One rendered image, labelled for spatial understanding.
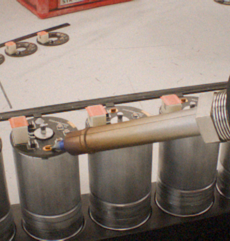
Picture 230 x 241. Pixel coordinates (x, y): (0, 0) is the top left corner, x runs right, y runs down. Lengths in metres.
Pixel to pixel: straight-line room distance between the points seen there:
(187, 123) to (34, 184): 0.07
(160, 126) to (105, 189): 0.06
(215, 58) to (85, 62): 0.09
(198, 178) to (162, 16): 0.28
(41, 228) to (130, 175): 0.04
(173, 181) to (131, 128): 0.06
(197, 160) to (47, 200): 0.06
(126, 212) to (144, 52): 0.21
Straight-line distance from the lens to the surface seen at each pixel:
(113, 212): 0.22
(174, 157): 0.22
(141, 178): 0.22
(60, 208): 0.21
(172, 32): 0.45
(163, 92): 0.23
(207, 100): 0.16
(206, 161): 0.22
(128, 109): 0.22
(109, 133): 0.18
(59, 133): 0.21
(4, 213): 0.22
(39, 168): 0.20
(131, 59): 0.40
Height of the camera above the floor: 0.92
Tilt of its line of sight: 31 degrees down
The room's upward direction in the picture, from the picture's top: straight up
